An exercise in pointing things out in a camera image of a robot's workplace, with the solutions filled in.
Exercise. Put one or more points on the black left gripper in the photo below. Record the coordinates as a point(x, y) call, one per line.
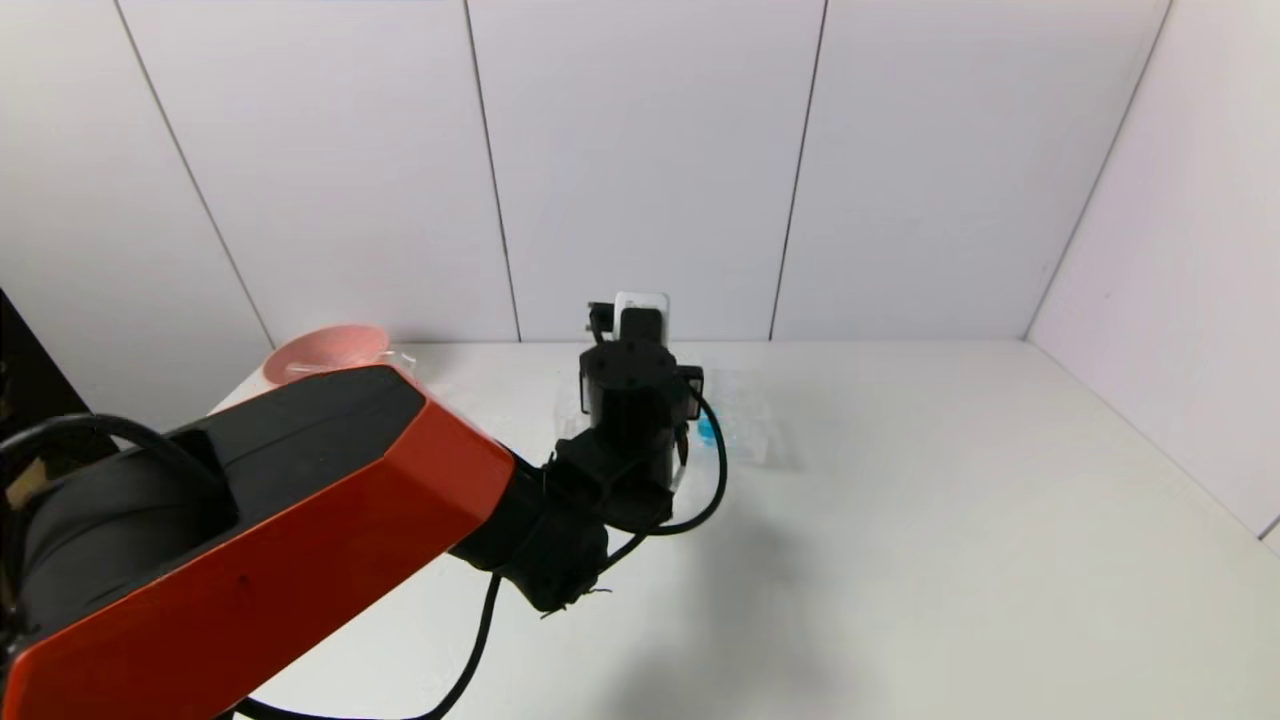
point(630, 400)

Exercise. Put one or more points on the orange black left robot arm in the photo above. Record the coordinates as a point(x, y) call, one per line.
point(250, 540)

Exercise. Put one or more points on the test tube with blue pigment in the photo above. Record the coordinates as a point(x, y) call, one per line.
point(708, 430)

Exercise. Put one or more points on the clear acrylic test tube rack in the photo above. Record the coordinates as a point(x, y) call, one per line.
point(745, 430)

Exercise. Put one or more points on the clear glass beaker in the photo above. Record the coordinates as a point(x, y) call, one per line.
point(405, 357)

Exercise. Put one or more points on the pink plastic bowl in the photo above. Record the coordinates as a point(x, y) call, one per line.
point(330, 350)

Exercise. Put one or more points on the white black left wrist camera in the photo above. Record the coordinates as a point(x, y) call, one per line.
point(645, 312)

